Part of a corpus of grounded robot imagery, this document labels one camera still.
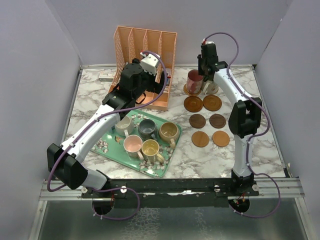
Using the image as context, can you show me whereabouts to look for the green floral tray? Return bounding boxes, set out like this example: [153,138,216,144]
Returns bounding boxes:
[91,109,175,178]

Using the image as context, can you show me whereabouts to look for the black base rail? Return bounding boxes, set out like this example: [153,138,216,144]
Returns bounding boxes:
[81,177,259,209]

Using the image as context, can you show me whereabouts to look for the green mug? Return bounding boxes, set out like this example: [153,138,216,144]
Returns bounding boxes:
[201,80,219,95]

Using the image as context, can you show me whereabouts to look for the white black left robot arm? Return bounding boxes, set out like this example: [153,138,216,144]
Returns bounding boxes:
[47,50,168,198]

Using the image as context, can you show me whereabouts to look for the small white staples box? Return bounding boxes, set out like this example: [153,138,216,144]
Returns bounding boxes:
[98,71,116,82]

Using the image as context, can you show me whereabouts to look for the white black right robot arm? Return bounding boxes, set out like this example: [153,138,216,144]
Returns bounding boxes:
[197,40,262,196]

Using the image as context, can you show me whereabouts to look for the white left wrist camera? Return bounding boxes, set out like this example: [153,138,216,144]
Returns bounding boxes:
[140,54,159,76]

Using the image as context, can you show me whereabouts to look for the red white small box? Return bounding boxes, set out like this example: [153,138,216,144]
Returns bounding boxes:
[166,68,172,79]

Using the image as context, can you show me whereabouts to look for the tan brown mug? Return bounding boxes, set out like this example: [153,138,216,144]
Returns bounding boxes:
[158,122,180,150]

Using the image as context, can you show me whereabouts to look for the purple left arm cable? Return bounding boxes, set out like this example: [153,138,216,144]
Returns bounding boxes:
[46,50,168,193]

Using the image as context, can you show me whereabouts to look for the blue stamp box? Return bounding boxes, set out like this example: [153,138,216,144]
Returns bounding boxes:
[166,78,171,86]

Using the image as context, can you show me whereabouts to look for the maroon red mug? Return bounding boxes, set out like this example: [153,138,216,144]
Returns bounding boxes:
[186,69,204,95]

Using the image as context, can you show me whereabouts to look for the light orange wooden coaster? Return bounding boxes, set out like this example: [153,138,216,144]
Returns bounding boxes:
[191,131,210,148]

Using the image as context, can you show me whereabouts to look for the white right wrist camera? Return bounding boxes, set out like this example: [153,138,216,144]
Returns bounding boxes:
[201,38,216,46]

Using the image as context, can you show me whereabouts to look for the yellow mug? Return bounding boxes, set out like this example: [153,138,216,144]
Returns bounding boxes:
[141,139,165,164]

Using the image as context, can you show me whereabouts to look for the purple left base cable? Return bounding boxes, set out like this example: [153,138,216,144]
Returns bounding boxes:
[91,185,141,221]

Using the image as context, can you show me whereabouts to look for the dark walnut coaster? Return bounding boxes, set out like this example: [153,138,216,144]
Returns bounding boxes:
[189,114,206,129]
[209,114,227,129]

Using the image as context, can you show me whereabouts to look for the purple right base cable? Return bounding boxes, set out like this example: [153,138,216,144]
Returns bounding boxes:
[229,172,282,220]

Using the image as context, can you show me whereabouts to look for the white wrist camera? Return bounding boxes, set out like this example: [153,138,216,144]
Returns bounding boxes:
[140,54,159,76]
[201,38,216,46]

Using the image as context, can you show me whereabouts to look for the brown wooden ringed coaster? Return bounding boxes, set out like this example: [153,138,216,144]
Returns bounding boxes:
[203,94,222,112]

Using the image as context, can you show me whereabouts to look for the beige grey mug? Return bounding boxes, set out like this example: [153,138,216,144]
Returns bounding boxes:
[114,116,134,137]

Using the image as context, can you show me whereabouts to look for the dark grey blue mug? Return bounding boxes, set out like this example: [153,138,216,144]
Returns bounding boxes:
[138,119,158,141]

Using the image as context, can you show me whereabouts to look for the pink mug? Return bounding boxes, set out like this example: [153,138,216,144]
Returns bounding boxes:
[123,135,144,161]

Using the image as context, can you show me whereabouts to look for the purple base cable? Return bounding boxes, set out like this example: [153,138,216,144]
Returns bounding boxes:
[91,185,141,221]
[229,172,282,220]

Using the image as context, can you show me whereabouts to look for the orange plastic desk organizer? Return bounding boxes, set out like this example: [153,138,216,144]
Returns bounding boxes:
[107,25,178,112]

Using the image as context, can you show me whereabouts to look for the woven rattan coaster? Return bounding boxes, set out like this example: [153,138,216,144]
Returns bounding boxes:
[183,84,202,96]

